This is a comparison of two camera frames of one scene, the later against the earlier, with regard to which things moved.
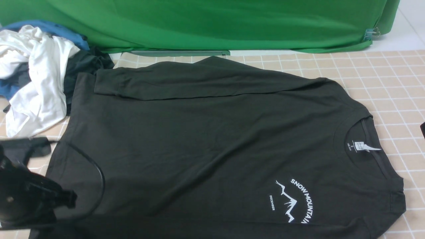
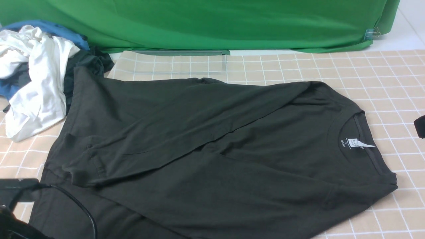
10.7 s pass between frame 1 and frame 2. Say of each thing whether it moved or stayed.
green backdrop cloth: stayed
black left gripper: moved
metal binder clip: stayed
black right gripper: moved
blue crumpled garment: stayed
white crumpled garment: stayed
